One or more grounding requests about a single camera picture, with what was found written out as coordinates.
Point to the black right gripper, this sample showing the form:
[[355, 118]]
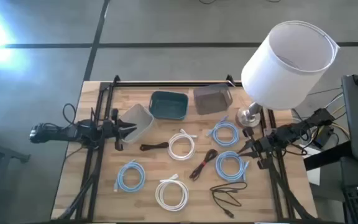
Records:
[[264, 144]]

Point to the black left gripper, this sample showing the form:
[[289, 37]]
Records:
[[110, 129]]

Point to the beige plastic bin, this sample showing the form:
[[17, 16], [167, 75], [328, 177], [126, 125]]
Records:
[[141, 121]]

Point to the teal plastic bin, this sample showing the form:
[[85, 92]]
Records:
[[168, 105]]

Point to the white paper sheet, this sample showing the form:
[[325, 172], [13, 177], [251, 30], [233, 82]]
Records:
[[314, 175]]

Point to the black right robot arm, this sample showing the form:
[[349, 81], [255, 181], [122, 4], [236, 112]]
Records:
[[300, 127]]

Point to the silver lamp with white shade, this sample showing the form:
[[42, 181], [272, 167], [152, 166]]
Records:
[[281, 71]]

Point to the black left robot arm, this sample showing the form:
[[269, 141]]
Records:
[[57, 133]]

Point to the clear grey plastic bin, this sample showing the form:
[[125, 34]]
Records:
[[211, 99]]

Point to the black power supply box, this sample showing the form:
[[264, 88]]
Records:
[[322, 138]]

